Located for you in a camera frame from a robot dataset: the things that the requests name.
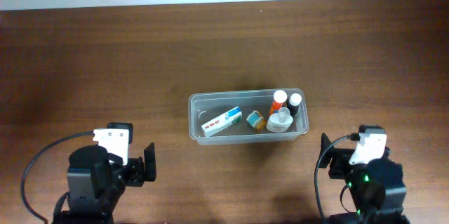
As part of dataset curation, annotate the white spray bottle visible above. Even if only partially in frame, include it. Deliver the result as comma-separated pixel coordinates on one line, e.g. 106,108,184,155
266,107,293,133

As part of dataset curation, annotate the dark bottle white cap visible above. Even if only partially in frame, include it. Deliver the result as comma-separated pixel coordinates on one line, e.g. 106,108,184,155
287,93,302,117

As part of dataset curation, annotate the orange bottle white cap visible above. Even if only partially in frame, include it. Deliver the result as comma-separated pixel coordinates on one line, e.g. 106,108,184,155
269,90,288,115

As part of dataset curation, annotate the gold lid balm jar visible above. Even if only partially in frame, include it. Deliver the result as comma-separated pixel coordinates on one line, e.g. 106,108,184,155
246,110,267,131

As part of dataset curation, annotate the clear plastic container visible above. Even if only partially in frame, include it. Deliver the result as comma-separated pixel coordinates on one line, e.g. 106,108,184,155
188,88,309,145

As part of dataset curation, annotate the white Panadol medicine box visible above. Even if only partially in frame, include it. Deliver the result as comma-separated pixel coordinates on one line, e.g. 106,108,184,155
201,106,243,137

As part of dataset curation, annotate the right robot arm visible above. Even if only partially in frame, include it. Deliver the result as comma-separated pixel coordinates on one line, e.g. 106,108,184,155
314,124,410,224

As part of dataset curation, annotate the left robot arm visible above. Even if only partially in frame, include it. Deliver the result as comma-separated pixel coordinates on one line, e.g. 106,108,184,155
53,122,156,223

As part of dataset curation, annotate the left black cable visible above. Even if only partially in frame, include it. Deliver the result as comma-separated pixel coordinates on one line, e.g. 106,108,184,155
20,131,95,224

